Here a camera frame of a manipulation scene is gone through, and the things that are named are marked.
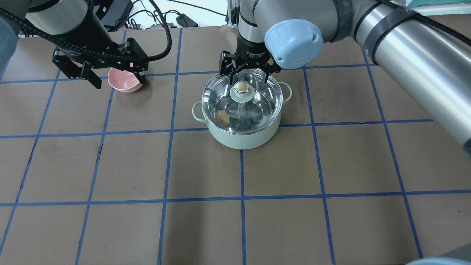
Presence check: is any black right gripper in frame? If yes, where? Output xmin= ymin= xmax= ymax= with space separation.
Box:
xmin=219 ymin=35 xmax=281 ymax=86

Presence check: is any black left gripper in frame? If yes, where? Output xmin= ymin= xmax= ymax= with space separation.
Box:
xmin=52 ymin=15 xmax=149 ymax=89

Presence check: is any glass pot lid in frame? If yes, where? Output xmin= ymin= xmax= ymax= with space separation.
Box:
xmin=201 ymin=69 xmax=293 ymax=135

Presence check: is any brown egg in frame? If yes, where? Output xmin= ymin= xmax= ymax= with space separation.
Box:
xmin=215 ymin=109 xmax=230 ymax=127

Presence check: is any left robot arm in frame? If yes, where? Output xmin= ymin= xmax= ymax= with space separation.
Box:
xmin=1 ymin=0 xmax=148 ymax=92

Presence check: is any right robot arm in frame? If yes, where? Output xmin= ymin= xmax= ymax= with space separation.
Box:
xmin=219 ymin=0 xmax=471 ymax=155

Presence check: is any mint green electric pot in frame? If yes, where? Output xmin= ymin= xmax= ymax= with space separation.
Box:
xmin=192 ymin=69 xmax=293 ymax=150

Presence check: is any pink bowl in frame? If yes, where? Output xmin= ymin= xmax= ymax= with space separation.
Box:
xmin=107 ymin=68 xmax=143 ymax=93

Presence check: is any small black power brick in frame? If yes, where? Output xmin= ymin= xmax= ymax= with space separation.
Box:
xmin=176 ymin=14 xmax=199 ymax=28

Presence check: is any aluminium frame post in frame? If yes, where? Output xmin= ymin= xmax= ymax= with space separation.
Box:
xmin=226 ymin=0 xmax=240 ymax=29

